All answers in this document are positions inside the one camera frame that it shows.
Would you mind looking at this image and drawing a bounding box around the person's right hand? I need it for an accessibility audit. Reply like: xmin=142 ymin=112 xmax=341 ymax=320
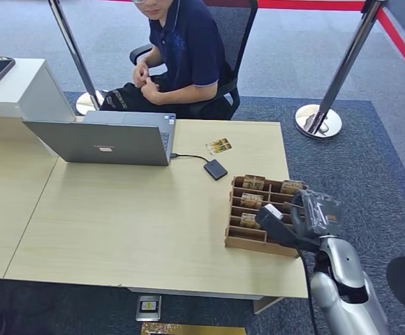
xmin=132 ymin=60 xmax=150 ymax=89

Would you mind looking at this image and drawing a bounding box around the person's left hand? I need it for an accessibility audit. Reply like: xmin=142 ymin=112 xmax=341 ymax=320
xmin=140 ymin=77 xmax=162 ymax=106

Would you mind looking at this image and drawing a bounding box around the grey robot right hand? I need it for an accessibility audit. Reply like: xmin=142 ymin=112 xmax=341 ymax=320
xmin=291 ymin=188 xmax=343 ymax=241

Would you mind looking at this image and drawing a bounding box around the wooden card holder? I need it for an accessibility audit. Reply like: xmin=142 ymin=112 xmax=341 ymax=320
xmin=224 ymin=174 xmax=308 ymax=258

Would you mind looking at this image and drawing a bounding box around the gold hotel card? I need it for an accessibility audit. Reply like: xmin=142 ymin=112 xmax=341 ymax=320
xmin=280 ymin=180 xmax=305 ymax=195
xmin=242 ymin=174 xmax=266 ymax=191
xmin=240 ymin=212 xmax=261 ymax=230
xmin=240 ymin=193 xmax=264 ymax=210

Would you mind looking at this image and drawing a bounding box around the person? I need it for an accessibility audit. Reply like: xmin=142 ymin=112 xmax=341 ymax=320
xmin=99 ymin=0 xmax=240 ymax=120

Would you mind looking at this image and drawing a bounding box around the gold printed card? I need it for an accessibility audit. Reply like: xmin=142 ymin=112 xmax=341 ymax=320
xmin=205 ymin=137 xmax=233 ymax=156

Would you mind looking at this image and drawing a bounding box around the dark blue rug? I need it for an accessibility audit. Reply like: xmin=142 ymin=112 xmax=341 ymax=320
xmin=0 ymin=91 xmax=405 ymax=335

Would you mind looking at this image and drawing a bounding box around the grey laptop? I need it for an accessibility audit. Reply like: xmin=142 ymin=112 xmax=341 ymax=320
xmin=22 ymin=110 xmax=177 ymax=167

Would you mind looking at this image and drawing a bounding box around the wooden desk leg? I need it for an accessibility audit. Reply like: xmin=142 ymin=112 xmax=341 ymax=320
xmin=252 ymin=297 xmax=284 ymax=315

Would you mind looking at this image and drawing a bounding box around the black external drive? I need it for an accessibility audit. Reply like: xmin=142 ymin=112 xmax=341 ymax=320
xmin=203 ymin=159 xmax=229 ymax=181

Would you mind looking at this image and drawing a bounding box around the black mesh office chair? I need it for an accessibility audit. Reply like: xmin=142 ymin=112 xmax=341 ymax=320
xmin=128 ymin=0 xmax=259 ymax=120

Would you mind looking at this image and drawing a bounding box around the white cabinet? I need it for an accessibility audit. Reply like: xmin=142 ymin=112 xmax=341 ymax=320
xmin=0 ymin=57 xmax=76 ymax=124

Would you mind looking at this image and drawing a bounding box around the red barrier belt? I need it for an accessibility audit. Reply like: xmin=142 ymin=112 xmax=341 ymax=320
xmin=108 ymin=0 xmax=366 ymax=11
xmin=377 ymin=6 xmax=405 ymax=88

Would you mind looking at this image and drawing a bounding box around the gold floor plate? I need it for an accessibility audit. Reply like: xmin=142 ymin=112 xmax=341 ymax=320
xmin=141 ymin=322 xmax=247 ymax=335

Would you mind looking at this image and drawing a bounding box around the metal floor socket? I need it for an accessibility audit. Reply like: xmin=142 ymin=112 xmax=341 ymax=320
xmin=135 ymin=295 xmax=162 ymax=322

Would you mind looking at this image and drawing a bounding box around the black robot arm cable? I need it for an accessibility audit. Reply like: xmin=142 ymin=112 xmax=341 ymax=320
xmin=296 ymin=249 xmax=319 ymax=335

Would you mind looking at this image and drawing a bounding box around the black usb cable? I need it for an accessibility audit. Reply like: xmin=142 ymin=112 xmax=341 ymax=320
xmin=170 ymin=153 xmax=210 ymax=163

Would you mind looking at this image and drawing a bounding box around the chrome stanchion post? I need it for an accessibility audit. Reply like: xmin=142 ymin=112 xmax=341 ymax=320
xmin=48 ymin=0 xmax=111 ymax=116
xmin=295 ymin=0 xmax=387 ymax=140

